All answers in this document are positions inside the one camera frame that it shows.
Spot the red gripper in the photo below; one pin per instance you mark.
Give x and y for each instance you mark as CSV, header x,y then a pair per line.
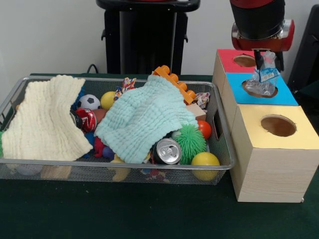
x,y
264,45

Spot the clear bottle with blue label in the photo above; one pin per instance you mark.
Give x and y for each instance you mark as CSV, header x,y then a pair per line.
x,y
264,82

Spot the mint green cloth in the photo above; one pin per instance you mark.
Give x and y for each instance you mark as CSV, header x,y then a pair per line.
x,y
144,119

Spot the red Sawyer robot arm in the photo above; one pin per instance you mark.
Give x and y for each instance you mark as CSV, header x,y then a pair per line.
x,y
256,20

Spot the wooden box with three holes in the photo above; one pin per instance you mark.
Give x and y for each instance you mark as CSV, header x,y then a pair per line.
x,y
274,174

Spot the shallow mesh bin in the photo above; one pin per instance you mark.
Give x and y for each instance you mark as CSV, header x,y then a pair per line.
x,y
74,164

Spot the dark green table cloth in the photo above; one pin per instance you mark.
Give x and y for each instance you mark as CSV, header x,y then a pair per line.
x,y
311,94
149,214

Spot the red orange ball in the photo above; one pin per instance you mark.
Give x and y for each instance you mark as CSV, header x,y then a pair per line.
x,y
205,129

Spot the orange toy building block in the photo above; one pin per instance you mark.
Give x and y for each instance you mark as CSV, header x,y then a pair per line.
x,y
164,71

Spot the green spiky ball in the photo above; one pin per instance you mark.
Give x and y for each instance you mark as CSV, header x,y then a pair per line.
x,y
192,144

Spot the yellow ball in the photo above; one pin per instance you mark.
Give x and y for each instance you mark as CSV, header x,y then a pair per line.
x,y
205,159
107,100

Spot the silver drink can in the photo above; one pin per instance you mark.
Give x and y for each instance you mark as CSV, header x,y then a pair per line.
x,y
167,152

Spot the small soccer ball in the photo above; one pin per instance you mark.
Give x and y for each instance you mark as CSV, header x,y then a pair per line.
x,y
88,102

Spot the crushed red can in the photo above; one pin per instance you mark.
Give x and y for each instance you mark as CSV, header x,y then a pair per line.
x,y
87,119

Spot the cream cloth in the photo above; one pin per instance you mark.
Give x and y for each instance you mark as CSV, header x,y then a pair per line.
x,y
45,119

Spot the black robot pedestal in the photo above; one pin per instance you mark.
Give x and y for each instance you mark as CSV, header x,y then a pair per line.
x,y
149,37

